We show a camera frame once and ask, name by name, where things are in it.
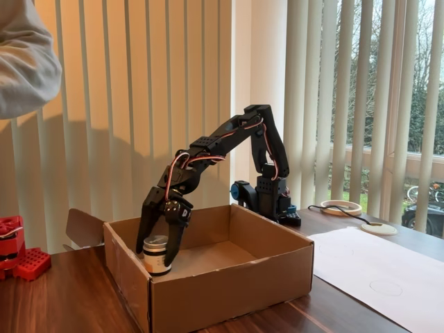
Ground white jar with silver lid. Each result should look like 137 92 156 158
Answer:
142 234 173 278

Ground grey sleeved forearm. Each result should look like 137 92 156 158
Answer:
0 0 64 121

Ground open cardboard box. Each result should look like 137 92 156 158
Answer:
65 203 315 333

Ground blue table clamp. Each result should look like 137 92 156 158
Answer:
230 179 259 209

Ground white vertical blinds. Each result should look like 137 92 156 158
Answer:
284 0 444 240
0 0 232 254

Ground masking tape roll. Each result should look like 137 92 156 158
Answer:
319 199 363 218

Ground white paper sheet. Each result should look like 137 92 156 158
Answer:
307 225 444 333

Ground thin black grommet cable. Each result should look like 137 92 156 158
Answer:
307 204 378 228

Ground white round cable grommet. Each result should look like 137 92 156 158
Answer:
360 221 400 237

